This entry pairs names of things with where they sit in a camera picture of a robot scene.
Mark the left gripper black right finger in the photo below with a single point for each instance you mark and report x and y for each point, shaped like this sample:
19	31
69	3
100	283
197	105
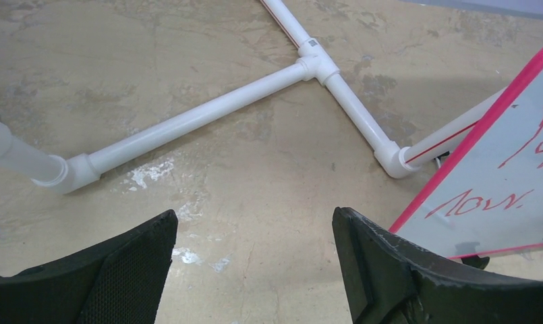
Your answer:
388	279

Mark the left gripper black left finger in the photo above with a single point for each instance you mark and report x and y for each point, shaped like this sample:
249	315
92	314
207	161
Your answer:
119	280

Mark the small black clip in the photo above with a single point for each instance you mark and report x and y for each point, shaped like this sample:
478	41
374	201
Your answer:
476	261

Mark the white PVC pipe frame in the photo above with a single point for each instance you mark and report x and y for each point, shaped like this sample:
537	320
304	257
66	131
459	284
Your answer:
67	175

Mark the pink framed whiteboard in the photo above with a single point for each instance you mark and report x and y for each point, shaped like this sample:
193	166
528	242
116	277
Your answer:
488	195

